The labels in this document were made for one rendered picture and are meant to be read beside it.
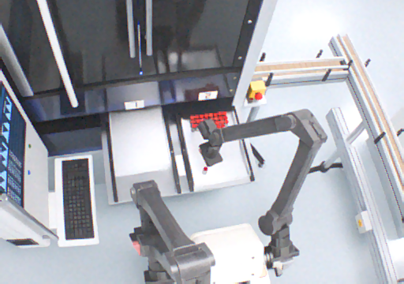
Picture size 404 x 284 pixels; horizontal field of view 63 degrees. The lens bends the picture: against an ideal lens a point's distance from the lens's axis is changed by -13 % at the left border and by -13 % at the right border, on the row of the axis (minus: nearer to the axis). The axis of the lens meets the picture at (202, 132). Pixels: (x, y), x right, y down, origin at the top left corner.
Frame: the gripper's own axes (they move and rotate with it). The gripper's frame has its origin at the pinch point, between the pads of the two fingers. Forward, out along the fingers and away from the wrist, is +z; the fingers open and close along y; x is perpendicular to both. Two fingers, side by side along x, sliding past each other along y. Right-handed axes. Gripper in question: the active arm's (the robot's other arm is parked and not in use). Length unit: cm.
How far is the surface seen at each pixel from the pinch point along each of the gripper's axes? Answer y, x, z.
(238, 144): 4.1, -20.4, 9.9
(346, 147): -17, -98, 41
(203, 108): 28.7, -14.4, 11.6
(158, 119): 31.9, 8.9, 12.0
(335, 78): 17, -94, 8
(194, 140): 14.5, -2.1, 10.8
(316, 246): -65, -72, 93
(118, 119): 39.7, 26.6, 12.8
